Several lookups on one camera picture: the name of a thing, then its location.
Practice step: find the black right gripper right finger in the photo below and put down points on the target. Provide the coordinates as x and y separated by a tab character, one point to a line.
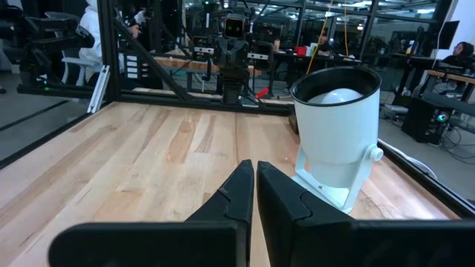
371	244

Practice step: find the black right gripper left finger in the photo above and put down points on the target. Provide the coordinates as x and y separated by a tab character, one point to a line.
148	244

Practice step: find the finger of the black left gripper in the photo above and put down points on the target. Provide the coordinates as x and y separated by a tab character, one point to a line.
245	55
220	55

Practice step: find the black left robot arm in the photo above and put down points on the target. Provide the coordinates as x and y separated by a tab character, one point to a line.
232	87

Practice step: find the black background robot arm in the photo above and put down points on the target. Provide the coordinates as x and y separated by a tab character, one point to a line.
37	33

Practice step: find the wooden background table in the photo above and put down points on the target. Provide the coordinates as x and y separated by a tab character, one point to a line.
174	62

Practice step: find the red clip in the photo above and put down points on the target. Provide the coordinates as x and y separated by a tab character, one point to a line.
262	93

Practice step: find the red box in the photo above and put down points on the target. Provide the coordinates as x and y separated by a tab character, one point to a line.
301	50

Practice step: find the silver aluminium extrusion piece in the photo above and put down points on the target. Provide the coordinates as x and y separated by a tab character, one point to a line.
98	89

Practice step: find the black computer tower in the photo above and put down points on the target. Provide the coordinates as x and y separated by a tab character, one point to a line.
423	120

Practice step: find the wooden desk with grey legs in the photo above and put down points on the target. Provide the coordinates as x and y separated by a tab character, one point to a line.
451	78

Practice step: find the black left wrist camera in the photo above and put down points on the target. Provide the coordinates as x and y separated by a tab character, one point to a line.
234	27

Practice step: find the black wall monitor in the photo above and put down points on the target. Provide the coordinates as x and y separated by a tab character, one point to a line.
446	35

